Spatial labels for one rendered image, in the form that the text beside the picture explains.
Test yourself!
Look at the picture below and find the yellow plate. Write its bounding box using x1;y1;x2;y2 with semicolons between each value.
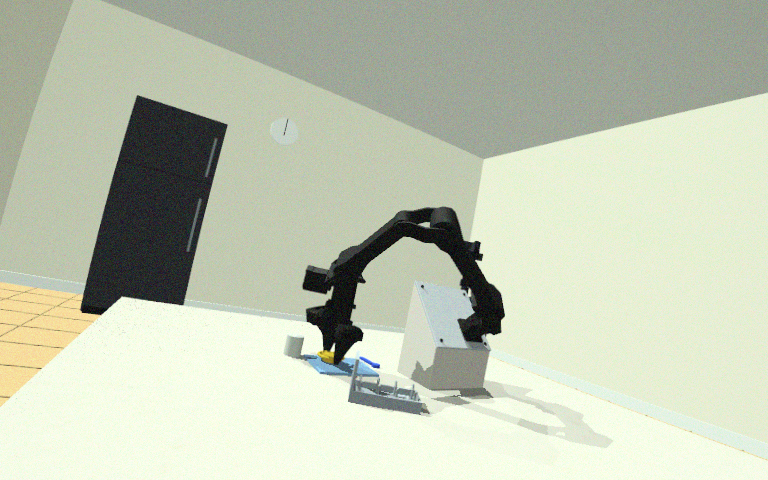
317;350;345;363

